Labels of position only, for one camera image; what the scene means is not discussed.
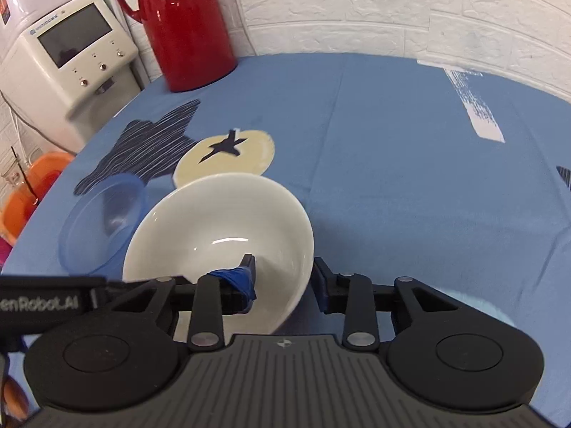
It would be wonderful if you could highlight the red white ceramic bowl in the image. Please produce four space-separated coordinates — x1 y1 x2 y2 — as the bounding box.
122 173 314 338

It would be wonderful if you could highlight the blue plastic bowl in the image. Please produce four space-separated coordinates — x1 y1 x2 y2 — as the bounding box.
58 173 148 279

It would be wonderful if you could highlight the person's left hand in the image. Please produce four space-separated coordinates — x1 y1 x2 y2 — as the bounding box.
1 376 29 427

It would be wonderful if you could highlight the orange plastic basin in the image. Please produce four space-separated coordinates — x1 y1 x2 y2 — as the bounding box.
1 152 75 245

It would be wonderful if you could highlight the glass bottle with sticks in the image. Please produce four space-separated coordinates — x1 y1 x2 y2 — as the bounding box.
1 147 40 206

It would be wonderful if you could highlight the blue patterned tablecloth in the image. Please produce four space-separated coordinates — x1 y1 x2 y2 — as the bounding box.
4 54 570 425

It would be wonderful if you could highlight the white screen appliance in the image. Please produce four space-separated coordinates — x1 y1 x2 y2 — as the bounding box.
1 0 141 153

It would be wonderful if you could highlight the red thermos jug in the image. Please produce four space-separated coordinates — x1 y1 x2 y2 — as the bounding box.
117 0 237 92

